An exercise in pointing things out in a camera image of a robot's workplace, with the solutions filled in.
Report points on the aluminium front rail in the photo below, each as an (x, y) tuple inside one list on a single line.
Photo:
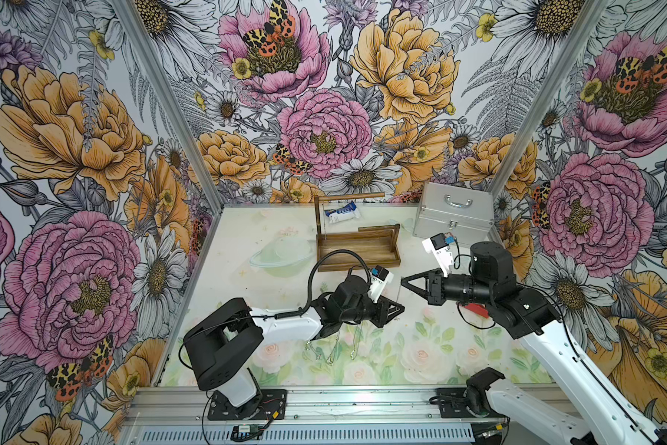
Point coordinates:
[(312, 405)]

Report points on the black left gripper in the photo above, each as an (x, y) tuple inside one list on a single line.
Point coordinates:
[(382, 308)]

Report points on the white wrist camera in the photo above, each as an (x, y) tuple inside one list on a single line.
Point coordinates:
[(443, 247), (381, 277)]

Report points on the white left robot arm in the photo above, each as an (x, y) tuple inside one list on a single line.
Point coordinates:
[(220, 347)]

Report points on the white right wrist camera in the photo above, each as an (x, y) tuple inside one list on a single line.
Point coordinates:
[(443, 247)]

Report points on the white blue toothpaste tube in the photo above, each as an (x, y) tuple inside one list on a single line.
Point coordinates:
[(346, 213)]

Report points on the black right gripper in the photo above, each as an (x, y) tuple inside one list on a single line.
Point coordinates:
[(435, 293)]

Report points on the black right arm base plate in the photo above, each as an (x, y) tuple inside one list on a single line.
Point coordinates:
[(472, 401)]

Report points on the wooden jewelry display stand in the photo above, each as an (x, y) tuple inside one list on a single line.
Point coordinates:
[(376, 245)]

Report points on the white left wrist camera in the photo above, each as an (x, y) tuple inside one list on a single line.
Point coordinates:
[(381, 277)]

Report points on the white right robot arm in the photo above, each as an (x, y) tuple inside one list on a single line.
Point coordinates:
[(528, 315)]

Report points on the silver aluminium first aid case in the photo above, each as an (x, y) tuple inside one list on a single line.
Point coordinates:
[(466, 214)]

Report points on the red white bandage box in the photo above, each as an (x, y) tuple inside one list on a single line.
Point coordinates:
[(477, 309)]

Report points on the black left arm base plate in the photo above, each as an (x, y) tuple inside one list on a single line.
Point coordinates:
[(268, 404)]

